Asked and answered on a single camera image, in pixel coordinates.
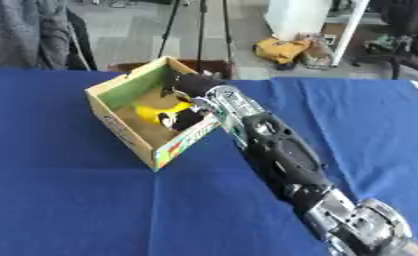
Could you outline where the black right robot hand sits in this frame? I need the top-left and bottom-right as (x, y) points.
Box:
(156, 70), (229, 132)

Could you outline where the black tripod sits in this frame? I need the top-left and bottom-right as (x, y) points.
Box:
(154, 0), (236, 78)

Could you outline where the yellow bag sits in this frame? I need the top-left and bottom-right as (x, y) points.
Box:
(252, 37), (314, 66)

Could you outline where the black chair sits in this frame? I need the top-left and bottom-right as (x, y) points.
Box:
(350, 0), (418, 86)

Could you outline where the white board panel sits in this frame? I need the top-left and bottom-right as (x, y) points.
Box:
(263, 0), (372, 68)

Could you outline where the tan cardboard box green inside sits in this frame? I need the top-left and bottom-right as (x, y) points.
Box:
(83, 55), (223, 173)

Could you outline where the yellow toy banana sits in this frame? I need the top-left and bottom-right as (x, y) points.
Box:
(130, 101), (195, 126)

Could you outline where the person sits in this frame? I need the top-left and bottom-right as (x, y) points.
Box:
(0, 0), (99, 72)

